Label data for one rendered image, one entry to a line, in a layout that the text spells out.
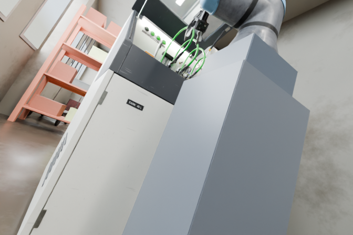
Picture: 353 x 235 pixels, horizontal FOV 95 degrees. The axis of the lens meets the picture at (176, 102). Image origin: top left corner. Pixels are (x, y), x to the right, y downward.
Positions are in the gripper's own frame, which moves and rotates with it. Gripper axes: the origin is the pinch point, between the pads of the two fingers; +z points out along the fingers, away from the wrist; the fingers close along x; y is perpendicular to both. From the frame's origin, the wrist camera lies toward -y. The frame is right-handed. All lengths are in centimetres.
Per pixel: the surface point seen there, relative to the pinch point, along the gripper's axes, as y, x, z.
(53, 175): 67, -50, 46
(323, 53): -89, 220, -31
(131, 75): 34.9, -31.6, 15.6
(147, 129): 48, -19, 35
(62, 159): 63, -49, 42
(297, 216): 60, 173, 120
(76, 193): 70, -42, 53
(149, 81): 33.4, -22.4, 16.9
